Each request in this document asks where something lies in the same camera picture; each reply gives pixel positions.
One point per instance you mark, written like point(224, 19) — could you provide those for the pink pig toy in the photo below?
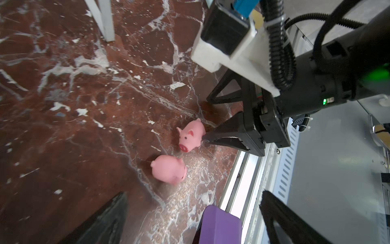
point(191, 136)
point(169, 169)

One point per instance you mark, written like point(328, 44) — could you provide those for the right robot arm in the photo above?
point(287, 69)

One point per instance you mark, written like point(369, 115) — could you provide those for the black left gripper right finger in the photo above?
point(284, 226)

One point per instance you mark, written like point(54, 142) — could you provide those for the purple toy spatula pink handle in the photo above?
point(218, 227)

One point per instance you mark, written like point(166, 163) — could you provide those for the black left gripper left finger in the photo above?
point(105, 226)

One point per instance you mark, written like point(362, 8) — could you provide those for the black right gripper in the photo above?
point(246, 131)

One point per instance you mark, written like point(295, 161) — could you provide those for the white two-tier shelf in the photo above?
point(102, 14)

